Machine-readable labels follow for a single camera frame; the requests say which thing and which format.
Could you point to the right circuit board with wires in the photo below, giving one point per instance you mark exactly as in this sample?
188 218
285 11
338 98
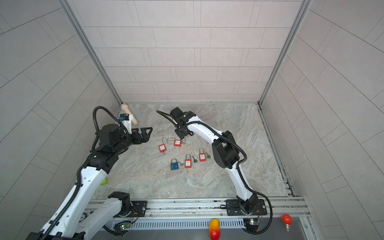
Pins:
252 225

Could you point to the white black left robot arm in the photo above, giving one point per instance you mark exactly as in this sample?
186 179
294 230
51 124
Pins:
115 135

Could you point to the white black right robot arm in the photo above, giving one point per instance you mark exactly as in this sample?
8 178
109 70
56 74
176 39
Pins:
229 156

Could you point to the left circuit board with wires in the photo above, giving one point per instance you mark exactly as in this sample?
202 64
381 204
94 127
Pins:
122 227

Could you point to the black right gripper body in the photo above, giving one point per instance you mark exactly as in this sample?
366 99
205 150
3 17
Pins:
181 132

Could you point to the red padlock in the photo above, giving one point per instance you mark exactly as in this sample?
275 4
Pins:
202 155
188 161
177 142
162 147

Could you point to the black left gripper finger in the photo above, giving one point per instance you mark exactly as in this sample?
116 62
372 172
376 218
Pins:
146 130
146 136

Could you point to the red light bulb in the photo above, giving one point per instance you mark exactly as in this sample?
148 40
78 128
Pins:
287 220

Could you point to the metal base rail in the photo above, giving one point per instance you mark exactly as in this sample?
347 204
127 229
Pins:
183 214

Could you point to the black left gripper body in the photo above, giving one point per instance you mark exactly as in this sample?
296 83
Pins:
135 139

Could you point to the small green cube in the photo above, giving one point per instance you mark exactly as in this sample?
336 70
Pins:
104 182

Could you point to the blue padlock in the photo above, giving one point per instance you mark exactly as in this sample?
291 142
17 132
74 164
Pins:
174 164

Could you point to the circuit board with wires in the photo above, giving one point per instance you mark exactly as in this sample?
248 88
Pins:
122 227
252 225

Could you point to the red yellow toy fruit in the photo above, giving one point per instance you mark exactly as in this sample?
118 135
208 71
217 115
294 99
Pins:
214 229

